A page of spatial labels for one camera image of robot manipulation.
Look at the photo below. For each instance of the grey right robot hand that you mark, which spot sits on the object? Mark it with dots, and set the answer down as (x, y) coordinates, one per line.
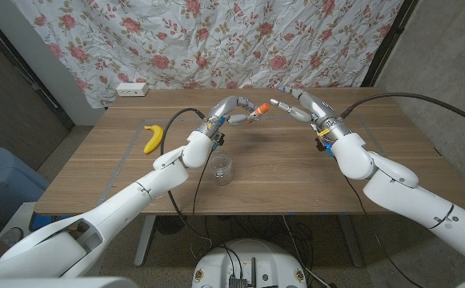
(314, 107)

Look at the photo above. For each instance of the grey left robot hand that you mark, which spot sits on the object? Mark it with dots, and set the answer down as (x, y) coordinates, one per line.
(228, 107)

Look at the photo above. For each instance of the white orange glue stick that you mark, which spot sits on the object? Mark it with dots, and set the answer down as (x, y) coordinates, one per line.
(256, 114)

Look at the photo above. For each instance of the orange glue stick cap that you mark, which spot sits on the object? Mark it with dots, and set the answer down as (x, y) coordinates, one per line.
(264, 108)

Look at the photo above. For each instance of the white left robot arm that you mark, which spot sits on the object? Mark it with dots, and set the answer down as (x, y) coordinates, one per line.
(104, 216)

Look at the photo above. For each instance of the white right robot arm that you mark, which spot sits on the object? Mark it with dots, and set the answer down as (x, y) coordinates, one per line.
(408, 188)

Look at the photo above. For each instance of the clear glass jar cup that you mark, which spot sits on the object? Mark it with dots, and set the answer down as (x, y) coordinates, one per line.
(222, 172)

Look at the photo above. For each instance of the floral backdrop cloth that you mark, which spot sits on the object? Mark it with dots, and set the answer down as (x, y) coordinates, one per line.
(216, 40)

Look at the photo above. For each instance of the yellow banana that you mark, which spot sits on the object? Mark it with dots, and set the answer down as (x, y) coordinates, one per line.
(154, 140)

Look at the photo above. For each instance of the black backdrop stand pole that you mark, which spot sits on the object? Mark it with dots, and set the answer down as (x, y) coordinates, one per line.
(388, 44)

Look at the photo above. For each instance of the white power strip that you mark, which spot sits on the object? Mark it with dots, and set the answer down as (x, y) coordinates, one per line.
(132, 89)

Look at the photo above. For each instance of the round black floor fan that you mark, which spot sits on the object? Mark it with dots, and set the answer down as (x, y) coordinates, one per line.
(171, 224)

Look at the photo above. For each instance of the grey table leg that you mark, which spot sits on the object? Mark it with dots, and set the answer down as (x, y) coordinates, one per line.
(352, 244)

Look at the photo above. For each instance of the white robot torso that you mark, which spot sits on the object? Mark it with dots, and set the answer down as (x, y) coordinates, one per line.
(249, 260)

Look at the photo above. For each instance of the white table leg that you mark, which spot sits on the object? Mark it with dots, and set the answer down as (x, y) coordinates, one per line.
(144, 244)

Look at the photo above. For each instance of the blue black floor mat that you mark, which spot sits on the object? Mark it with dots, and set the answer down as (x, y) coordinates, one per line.
(42, 222)

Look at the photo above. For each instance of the blue plastic bin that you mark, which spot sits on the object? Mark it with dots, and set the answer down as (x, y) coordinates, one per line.
(4, 180)

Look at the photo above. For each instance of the white robot head rim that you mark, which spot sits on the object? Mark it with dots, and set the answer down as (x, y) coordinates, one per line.
(56, 283)

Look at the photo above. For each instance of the grey sneaker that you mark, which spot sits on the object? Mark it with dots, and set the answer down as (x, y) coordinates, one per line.
(12, 237)

